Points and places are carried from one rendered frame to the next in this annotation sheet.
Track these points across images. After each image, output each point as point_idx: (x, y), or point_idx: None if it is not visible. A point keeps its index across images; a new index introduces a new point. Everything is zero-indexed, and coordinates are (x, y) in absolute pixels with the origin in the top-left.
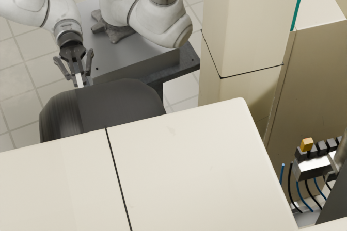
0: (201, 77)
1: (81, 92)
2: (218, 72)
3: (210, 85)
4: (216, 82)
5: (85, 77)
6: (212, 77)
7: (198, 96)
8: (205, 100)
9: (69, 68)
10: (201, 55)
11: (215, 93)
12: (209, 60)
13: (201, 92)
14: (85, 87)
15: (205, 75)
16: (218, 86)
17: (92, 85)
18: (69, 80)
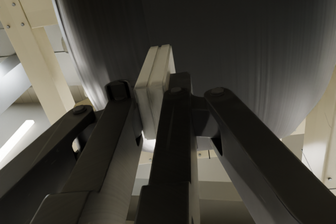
0: (324, 137)
1: None
2: (303, 153)
3: (310, 137)
4: (305, 143)
5: (192, 94)
6: (308, 146)
7: (331, 106)
8: (319, 112)
9: None
10: (322, 163)
11: (306, 132)
12: (311, 162)
13: (325, 117)
14: (200, 150)
15: (317, 143)
16: (303, 141)
17: (211, 149)
18: (88, 106)
